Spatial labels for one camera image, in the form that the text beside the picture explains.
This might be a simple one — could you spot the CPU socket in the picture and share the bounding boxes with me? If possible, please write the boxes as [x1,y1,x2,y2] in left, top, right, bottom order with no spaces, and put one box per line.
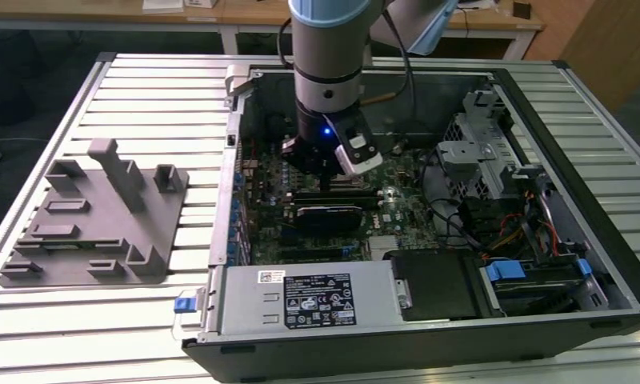
[319,174,371,190]

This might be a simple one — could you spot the long black expansion slot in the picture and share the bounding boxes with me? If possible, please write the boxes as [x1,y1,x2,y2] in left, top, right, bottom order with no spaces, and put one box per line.
[292,190,382,201]
[293,198,383,210]

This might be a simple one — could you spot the black graphics card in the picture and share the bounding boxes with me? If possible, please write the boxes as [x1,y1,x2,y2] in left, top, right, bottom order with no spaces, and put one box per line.
[295,203,364,234]

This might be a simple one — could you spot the short black expansion slot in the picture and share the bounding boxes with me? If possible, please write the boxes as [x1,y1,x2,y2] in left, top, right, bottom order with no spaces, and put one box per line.
[280,246,344,262]

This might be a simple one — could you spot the silver finned heat sink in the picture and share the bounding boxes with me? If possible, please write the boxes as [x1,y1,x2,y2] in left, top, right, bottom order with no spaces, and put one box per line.
[368,235,403,262]

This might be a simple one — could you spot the green motherboard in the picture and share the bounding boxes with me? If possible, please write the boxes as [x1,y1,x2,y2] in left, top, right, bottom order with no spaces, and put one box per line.
[237,135,447,266]

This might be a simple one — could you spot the perforated metal drive cage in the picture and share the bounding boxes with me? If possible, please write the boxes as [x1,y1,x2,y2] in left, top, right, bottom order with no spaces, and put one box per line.
[442,111,520,201]

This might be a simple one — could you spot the black rating label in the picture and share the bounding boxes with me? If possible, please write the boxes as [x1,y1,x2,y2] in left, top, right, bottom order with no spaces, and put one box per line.
[280,272,355,330]

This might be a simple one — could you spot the black plastic shroud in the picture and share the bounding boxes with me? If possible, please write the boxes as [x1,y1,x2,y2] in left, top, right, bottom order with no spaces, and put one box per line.
[382,250,486,322]

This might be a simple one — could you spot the silver power supply unit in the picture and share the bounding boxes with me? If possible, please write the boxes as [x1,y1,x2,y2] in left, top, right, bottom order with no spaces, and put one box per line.
[169,262,411,339]

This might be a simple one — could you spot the grey plastic parts rack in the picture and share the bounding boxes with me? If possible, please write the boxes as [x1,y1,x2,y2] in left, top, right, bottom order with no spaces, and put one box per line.
[0,138,192,289]

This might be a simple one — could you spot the large blue disk carrier tab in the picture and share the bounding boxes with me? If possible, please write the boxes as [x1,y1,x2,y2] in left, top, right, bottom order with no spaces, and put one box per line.
[484,258,528,284]

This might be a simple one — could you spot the blue plastic latch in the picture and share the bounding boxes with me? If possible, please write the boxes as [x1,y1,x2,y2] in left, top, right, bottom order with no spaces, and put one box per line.
[173,294,200,314]

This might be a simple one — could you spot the black open PC case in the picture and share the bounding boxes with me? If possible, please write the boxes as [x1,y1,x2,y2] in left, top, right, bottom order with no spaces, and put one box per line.
[180,58,640,380]

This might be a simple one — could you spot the black hard disk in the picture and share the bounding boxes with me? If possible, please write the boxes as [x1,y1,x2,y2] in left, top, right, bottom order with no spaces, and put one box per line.
[491,268,594,316]

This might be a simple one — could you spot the wooden desk white legs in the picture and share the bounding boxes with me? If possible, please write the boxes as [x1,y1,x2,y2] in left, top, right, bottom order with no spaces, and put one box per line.
[0,0,547,61]

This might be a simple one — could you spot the wooden cabinet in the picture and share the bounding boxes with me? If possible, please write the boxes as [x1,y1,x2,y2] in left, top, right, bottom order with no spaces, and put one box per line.
[526,0,640,115]

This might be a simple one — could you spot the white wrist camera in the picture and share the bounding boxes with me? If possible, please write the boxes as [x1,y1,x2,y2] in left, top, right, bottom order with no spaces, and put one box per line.
[323,114,384,177]

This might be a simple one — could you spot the silver bracket with round hole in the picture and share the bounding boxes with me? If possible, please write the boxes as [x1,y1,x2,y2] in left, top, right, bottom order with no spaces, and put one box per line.
[435,139,499,175]

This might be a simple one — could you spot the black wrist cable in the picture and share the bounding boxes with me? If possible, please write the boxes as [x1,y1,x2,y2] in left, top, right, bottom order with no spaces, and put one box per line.
[382,6,418,153]

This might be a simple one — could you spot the yellow wire bundle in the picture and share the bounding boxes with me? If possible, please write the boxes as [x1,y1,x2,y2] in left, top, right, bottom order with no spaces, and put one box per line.
[484,222,530,252]

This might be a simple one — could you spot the red wire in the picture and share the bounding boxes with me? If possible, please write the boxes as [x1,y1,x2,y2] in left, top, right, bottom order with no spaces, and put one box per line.
[542,218,563,258]

